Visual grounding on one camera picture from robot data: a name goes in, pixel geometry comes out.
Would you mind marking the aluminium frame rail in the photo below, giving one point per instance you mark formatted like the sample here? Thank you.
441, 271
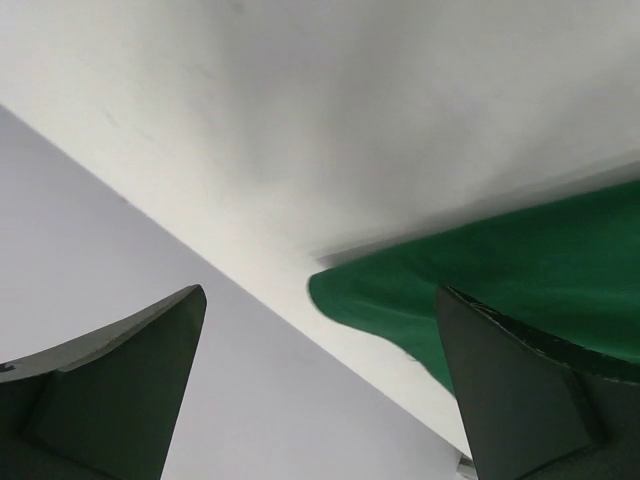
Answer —
466, 468

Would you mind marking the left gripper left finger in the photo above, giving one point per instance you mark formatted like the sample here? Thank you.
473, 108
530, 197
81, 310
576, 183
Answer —
103, 405

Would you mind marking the green t shirt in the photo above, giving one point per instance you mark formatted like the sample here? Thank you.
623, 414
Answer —
569, 268

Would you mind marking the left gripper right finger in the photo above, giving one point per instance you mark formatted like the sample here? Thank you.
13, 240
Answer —
535, 406

